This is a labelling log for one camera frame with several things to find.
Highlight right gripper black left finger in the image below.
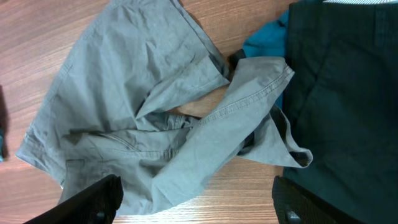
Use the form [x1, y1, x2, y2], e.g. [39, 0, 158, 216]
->
[25, 174, 124, 224]

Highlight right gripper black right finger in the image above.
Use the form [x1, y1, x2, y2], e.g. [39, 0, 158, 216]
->
[272, 175, 361, 224]

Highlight grey shorts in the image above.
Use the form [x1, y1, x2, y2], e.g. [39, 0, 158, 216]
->
[16, 0, 313, 215]

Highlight light blue denim jeans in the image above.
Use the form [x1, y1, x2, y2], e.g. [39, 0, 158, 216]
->
[0, 128, 4, 162]

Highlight black garment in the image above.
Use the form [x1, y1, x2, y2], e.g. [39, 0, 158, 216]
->
[277, 1, 397, 223]

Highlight teal blue garment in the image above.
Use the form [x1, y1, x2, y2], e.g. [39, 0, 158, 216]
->
[242, 9, 290, 110]

